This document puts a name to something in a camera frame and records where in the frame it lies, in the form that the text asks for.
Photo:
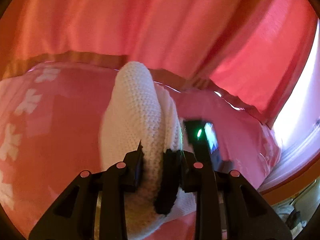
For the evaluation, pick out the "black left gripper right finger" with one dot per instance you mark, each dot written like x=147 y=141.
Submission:
x=222 y=199

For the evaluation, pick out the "white red black knit sweater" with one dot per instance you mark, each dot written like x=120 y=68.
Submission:
x=141 y=112

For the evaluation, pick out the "orange pink curtain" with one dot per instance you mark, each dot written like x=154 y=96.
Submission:
x=252 y=51

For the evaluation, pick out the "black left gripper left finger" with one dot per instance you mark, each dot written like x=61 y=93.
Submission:
x=72 y=214

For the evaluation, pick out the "pink white patterned blanket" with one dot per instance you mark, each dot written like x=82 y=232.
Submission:
x=50 y=124

